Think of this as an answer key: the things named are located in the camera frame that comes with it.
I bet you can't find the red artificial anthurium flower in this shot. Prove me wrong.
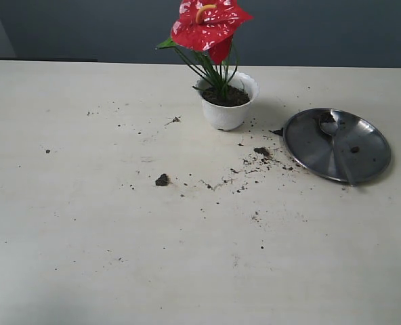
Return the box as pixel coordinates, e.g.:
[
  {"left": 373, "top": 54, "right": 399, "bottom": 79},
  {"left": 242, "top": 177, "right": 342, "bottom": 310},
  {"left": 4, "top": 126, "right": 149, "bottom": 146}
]
[{"left": 156, "top": 0, "right": 253, "bottom": 107}]

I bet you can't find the metal spoon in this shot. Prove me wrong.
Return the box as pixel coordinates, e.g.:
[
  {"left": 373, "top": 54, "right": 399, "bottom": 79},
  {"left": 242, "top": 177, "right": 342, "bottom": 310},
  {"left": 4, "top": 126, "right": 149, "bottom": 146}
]
[{"left": 318, "top": 110, "right": 357, "bottom": 187}]

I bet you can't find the white plastic flower pot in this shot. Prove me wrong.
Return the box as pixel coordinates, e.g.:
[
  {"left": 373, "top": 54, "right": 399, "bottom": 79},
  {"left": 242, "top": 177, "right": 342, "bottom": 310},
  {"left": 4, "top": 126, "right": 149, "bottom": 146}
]
[{"left": 195, "top": 72, "right": 259, "bottom": 131}]

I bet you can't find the dark soil clump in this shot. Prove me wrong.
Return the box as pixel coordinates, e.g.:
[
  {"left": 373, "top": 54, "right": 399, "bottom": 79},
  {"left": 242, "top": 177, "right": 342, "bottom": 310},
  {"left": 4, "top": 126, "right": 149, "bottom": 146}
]
[{"left": 155, "top": 173, "right": 170, "bottom": 186}]

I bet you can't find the soil clump near plate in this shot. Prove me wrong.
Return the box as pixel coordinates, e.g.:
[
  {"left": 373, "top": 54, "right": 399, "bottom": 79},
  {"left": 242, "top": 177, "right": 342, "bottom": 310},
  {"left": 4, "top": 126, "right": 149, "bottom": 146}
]
[{"left": 253, "top": 147, "right": 270, "bottom": 157}]

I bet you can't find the round steel plate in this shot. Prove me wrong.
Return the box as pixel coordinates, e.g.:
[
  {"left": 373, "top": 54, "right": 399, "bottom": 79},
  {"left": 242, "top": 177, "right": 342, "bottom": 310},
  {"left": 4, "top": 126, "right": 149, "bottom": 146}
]
[{"left": 282, "top": 108, "right": 392, "bottom": 183}]

